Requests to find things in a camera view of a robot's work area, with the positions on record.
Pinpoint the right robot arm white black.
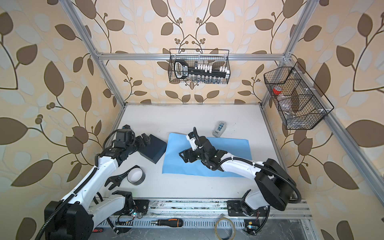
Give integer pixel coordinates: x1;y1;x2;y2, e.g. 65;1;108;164
179;133;302;216

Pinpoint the black orange screwdriver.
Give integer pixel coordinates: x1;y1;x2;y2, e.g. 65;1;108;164
151;219;184;228

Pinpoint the wire basket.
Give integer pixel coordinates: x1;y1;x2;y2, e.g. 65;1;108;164
264;62;334;130
168;48;231;85

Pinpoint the black socket set rail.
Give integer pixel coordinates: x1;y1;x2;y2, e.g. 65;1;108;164
173;60;231;80

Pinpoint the clear tape roll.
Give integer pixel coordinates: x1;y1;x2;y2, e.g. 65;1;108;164
214;217;236;240

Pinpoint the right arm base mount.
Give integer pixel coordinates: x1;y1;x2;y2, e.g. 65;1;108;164
227;200;269;218

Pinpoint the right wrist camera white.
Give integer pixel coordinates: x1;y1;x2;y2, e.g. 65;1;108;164
186;134;198;151

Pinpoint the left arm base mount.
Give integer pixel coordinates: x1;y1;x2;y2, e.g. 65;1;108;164
114;199;150;216

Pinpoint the grey tape dispenser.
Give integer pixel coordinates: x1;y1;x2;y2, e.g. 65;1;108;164
213;121;227;138

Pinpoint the right wire basket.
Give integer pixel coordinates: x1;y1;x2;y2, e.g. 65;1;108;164
264;62;334;130

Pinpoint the back wire basket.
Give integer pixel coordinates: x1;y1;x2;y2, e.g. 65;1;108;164
168;48;231;85

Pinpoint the grey duct tape roll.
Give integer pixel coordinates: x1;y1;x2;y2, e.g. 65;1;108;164
127;168;146;186

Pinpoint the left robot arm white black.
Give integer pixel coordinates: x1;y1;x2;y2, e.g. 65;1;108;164
35;125;151;240

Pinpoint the dark navy gift box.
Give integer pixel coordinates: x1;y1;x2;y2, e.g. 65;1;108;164
139;135;167;164

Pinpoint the light blue wrapping paper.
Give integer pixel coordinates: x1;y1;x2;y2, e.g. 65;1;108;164
162;133;252;178

